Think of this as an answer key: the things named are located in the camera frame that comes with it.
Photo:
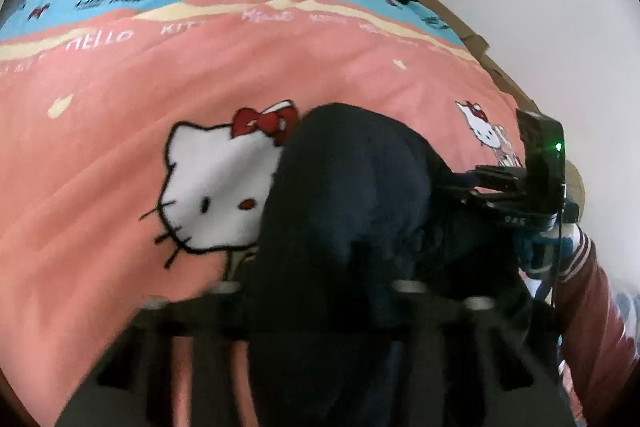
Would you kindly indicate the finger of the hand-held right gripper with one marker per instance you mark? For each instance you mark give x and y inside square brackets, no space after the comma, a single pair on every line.
[500,177]
[490,201]

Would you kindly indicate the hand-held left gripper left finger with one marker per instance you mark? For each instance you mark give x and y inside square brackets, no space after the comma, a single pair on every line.
[210,307]

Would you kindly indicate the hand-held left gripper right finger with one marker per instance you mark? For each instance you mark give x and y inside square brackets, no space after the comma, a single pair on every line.
[440,312]

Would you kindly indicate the black hooded puffer jacket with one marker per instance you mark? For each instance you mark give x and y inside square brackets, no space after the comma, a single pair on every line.
[340,217]

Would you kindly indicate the person's right forearm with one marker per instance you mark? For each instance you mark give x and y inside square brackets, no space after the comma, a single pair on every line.
[600,322]

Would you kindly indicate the straw fan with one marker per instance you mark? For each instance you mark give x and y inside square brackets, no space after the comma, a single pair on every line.
[575,179]

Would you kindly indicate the pink cartoon cat printed blanket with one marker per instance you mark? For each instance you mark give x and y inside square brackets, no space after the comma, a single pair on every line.
[125,207]

